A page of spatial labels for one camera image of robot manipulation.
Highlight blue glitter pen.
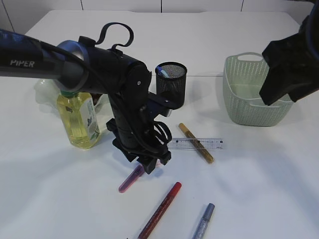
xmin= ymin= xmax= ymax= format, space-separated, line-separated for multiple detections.
xmin=192 ymin=203 xmax=215 ymax=239

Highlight gold glitter pen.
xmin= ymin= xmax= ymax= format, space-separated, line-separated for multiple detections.
xmin=178 ymin=123 xmax=214 ymax=164

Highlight red glitter pen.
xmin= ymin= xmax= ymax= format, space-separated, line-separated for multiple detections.
xmin=138 ymin=182 xmax=182 ymax=239

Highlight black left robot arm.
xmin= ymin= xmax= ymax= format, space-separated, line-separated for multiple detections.
xmin=0 ymin=24 xmax=172 ymax=173

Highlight green wavy glass plate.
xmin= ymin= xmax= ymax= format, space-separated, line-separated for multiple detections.
xmin=34 ymin=78 xmax=108 ymax=113

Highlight green plastic woven basket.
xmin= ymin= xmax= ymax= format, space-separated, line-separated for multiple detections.
xmin=223 ymin=52 xmax=294 ymax=127

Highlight clear plastic ruler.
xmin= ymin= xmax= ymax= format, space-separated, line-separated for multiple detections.
xmin=167 ymin=138 xmax=225 ymax=150

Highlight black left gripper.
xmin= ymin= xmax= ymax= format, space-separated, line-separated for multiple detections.
xmin=106 ymin=119 xmax=172 ymax=174

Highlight purple grape bunch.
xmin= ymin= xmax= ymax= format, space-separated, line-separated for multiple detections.
xmin=91 ymin=93 xmax=102 ymax=105

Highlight black mesh pen holder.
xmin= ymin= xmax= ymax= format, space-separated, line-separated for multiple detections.
xmin=155 ymin=62 xmax=187 ymax=105

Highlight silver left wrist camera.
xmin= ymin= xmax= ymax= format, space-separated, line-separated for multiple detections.
xmin=147 ymin=92 xmax=183 ymax=119

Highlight pink purple scissors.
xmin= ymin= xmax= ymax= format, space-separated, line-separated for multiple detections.
xmin=118 ymin=159 xmax=165 ymax=194

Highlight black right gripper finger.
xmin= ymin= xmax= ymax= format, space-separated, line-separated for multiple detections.
xmin=259 ymin=33 xmax=319 ymax=105

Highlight blue scissors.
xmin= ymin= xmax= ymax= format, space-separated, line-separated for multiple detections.
xmin=156 ymin=66 xmax=169 ymax=78

